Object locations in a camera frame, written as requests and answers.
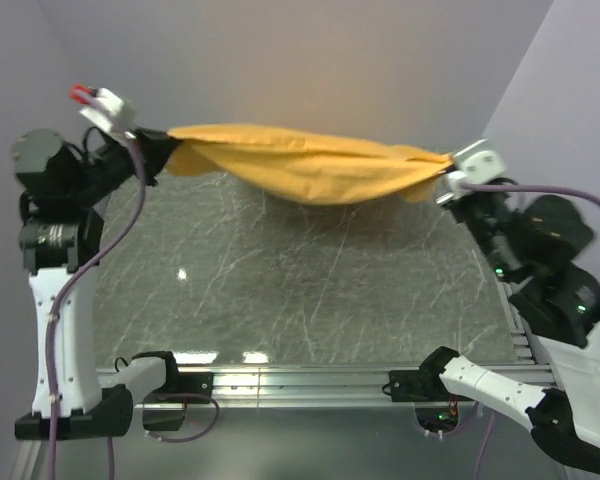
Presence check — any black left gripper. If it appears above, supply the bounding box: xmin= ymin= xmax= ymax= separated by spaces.
xmin=68 ymin=120 xmax=182 ymax=206

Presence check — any orange pillowcase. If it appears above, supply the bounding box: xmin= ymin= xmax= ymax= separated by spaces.
xmin=166 ymin=124 xmax=452 ymax=206

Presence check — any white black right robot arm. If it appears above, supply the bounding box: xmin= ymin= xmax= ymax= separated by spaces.
xmin=419 ymin=192 xmax=600 ymax=475

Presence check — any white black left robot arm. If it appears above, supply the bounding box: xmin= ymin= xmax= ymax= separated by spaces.
xmin=11 ymin=128 xmax=182 ymax=441

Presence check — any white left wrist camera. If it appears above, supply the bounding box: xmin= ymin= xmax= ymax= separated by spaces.
xmin=69 ymin=84 xmax=136 ymax=145

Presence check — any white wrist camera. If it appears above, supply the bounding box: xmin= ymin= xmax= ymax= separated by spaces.
xmin=436 ymin=139 xmax=506 ymax=206
xmin=69 ymin=84 xmax=136 ymax=145

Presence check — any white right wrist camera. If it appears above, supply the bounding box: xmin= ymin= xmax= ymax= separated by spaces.
xmin=436 ymin=139 xmax=506 ymax=206

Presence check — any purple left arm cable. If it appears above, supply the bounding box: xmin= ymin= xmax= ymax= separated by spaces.
xmin=44 ymin=137 xmax=221 ymax=480

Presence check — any aluminium side rail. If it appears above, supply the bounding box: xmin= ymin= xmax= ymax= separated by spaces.
xmin=496 ymin=282 xmax=550 ymax=369

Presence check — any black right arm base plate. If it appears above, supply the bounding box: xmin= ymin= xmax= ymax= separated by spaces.
xmin=381 ymin=369 xmax=450 ymax=403

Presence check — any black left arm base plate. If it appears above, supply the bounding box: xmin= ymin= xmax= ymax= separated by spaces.
xmin=165 ymin=371 xmax=214 ymax=405

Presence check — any aluminium front rail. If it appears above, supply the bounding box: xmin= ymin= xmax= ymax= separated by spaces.
xmin=180 ymin=364 xmax=418 ymax=408

